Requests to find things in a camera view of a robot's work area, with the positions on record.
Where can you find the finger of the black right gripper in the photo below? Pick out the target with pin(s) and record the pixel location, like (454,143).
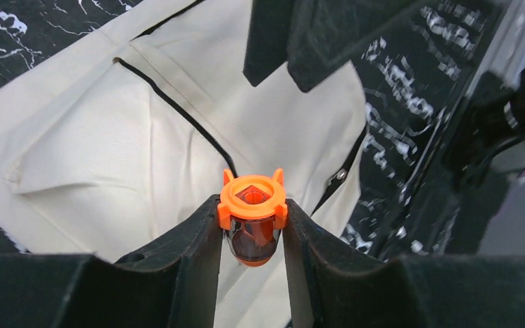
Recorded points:
(315,38)

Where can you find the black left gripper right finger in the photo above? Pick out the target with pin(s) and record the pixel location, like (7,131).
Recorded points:
(331,284)

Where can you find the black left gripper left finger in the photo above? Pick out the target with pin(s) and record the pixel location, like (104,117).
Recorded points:
(170,282)

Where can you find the small orange toy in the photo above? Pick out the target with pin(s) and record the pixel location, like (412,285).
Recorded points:
(252,213)

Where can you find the beige student backpack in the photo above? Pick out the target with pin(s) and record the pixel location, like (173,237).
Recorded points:
(122,136)

